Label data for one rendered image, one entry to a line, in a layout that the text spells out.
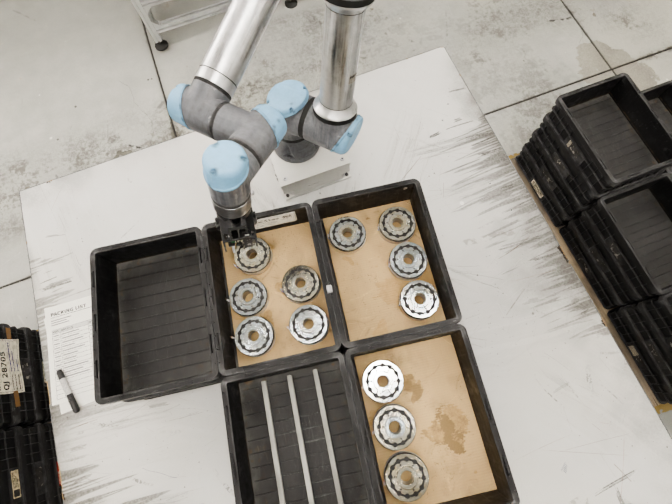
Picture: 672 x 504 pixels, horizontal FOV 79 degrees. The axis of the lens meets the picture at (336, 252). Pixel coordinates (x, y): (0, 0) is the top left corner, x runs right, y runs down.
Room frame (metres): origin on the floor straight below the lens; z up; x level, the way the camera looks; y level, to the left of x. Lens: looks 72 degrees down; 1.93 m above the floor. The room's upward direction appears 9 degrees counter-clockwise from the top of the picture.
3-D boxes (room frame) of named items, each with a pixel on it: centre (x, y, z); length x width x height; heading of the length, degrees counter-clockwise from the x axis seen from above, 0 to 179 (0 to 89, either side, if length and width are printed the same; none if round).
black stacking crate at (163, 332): (0.24, 0.48, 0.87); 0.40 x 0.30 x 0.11; 4
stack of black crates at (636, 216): (0.35, -1.19, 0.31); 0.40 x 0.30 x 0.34; 12
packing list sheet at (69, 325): (0.21, 0.80, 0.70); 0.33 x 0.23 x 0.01; 12
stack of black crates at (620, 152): (0.74, -1.10, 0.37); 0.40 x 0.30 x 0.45; 12
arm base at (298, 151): (0.74, 0.07, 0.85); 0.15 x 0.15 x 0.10
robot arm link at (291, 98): (0.74, 0.06, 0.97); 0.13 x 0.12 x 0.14; 54
